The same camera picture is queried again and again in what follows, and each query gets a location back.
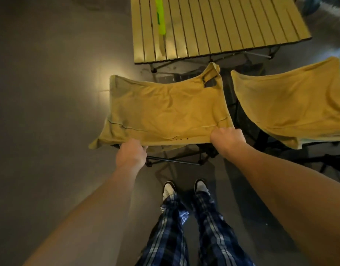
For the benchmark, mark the blue plaid trousers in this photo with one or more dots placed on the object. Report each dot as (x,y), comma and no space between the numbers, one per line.
(214,235)

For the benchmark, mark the person's right shoe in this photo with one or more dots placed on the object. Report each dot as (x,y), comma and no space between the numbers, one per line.
(202,186)

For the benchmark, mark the yellow fabric folding chair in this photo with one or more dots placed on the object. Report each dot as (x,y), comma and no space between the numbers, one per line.
(292,102)
(164,113)

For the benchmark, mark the neon green flat object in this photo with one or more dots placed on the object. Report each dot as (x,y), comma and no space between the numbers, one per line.
(160,16)

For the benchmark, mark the person's left shoe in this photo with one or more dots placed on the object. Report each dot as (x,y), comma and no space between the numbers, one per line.
(168,189)

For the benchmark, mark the person's right forearm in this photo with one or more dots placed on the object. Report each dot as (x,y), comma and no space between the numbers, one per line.
(297,202)

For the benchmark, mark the person's right hand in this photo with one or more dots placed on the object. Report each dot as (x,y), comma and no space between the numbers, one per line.
(228,141)

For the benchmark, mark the slatted folding table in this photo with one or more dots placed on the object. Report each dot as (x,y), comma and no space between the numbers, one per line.
(214,24)

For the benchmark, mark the person's left hand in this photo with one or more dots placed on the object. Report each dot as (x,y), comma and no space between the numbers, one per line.
(131,155)

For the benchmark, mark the person's left forearm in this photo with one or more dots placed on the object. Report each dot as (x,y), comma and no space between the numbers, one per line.
(84,224)

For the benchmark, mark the person's shoe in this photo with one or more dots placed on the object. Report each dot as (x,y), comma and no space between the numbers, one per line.
(168,189)
(202,186)

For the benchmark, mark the grey stone brick border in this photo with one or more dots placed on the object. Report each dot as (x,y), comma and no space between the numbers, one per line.
(325,6)

